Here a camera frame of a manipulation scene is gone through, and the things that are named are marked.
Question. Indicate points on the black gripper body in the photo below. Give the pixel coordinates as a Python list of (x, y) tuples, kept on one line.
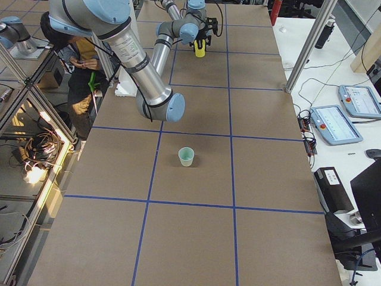
[(202, 34)]

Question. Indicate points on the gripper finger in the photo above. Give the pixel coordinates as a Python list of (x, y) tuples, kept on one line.
[(200, 44)]

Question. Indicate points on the yellow cup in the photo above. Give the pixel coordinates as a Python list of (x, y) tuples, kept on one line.
[(199, 53)]

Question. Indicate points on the pale green cup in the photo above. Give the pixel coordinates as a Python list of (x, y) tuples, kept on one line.
[(186, 156)]

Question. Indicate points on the seated person dark jacket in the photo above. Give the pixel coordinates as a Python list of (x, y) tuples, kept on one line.
[(81, 54)]

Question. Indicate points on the black water bottle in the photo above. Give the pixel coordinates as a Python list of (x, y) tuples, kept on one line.
[(325, 33)]

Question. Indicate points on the near blue teach pendant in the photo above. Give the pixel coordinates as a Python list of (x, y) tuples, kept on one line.
[(334, 125)]

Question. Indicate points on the blue teach pendant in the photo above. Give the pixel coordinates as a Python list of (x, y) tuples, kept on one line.
[(334, 125), (360, 101)]

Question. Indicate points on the far blue teach pendant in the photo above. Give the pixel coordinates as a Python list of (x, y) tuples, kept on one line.
[(360, 101)]

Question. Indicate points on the black box with label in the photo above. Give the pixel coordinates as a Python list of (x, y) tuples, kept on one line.
[(332, 194)]

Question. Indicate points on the black computer monitor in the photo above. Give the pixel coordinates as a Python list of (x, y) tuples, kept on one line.
[(366, 190)]

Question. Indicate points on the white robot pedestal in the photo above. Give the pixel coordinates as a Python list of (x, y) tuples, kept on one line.
[(126, 86)]

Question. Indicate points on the aluminium frame post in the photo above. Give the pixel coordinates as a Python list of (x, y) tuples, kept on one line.
[(320, 22)]

